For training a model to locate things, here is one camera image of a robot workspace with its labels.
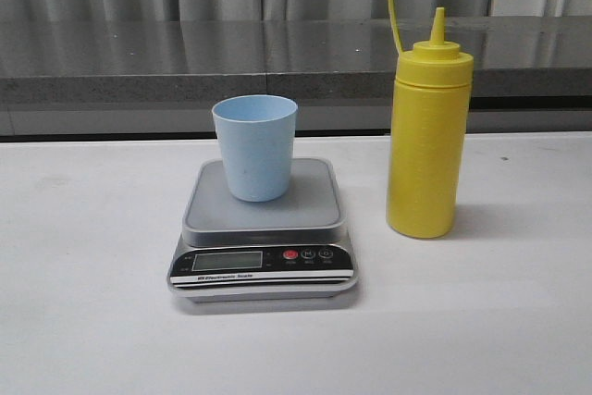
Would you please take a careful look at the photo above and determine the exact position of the silver digital kitchen scale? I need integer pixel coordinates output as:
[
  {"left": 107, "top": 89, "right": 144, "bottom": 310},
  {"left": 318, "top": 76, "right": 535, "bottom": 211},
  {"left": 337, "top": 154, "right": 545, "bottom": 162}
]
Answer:
[{"left": 167, "top": 157, "right": 359, "bottom": 302}]

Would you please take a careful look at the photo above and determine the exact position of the light blue plastic cup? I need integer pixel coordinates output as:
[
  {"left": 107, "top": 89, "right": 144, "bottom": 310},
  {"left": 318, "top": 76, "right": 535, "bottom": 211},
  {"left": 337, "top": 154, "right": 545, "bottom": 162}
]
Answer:
[{"left": 212, "top": 94, "right": 298, "bottom": 202}]

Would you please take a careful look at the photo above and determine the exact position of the yellow squeeze bottle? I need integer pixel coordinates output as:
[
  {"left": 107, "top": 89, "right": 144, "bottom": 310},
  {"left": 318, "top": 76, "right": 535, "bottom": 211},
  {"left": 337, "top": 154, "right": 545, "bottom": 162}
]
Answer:
[{"left": 387, "top": 0, "right": 474, "bottom": 239}]

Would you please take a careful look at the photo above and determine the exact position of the grey stone counter ledge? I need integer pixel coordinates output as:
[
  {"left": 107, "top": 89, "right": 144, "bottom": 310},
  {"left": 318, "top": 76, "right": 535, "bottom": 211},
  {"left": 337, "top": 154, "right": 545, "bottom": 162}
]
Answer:
[{"left": 1, "top": 17, "right": 591, "bottom": 140}]

